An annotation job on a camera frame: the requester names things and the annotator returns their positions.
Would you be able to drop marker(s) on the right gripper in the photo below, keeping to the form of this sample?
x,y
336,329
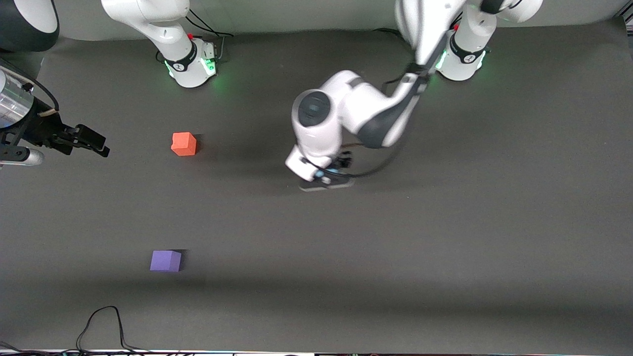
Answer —
x,y
43,129

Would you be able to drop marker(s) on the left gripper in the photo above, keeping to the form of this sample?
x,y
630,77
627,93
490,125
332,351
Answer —
x,y
344,161

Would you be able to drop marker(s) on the light blue foam block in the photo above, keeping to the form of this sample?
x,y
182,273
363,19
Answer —
x,y
334,171

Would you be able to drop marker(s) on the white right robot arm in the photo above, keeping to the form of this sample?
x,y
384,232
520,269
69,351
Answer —
x,y
163,29

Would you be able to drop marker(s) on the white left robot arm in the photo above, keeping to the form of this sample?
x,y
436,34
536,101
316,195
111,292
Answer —
x,y
366,109

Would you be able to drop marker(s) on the orange foam block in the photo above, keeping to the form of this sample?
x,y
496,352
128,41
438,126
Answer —
x,y
184,144

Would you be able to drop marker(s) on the purple foam block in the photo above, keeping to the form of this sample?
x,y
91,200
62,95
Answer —
x,y
165,261

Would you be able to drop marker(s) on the dark grey table mat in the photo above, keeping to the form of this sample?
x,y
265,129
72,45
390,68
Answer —
x,y
316,247

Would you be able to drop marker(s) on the aluminium frame profile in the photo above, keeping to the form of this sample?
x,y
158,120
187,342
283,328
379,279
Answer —
x,y
628,19

